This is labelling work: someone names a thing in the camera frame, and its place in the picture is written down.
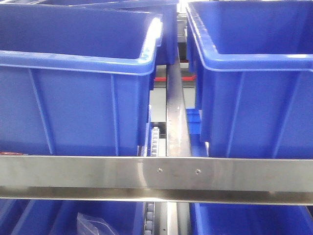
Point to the blue bin lower shelf right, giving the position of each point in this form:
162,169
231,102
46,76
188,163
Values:
244,219

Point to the blue bin shelf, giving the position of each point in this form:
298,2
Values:
56,217
244,219

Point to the blue bin lower shelf left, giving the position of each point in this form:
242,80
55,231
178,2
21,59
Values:
56,217

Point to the roller conveyor track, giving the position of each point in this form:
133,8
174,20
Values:
153,147

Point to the large blue bin left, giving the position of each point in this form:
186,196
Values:
75,81

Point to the large blue bin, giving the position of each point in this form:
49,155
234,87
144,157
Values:
75,81
254,67

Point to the blue bin behind left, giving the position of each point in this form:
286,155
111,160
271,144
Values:
167,52

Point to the large blue bin right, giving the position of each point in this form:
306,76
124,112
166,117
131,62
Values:
254,67

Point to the clear plastic bag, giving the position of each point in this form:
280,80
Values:
89,225

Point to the steel centre divider rail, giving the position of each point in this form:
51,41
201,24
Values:
177,133

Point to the steel shelf front rail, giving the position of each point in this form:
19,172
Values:
178,179

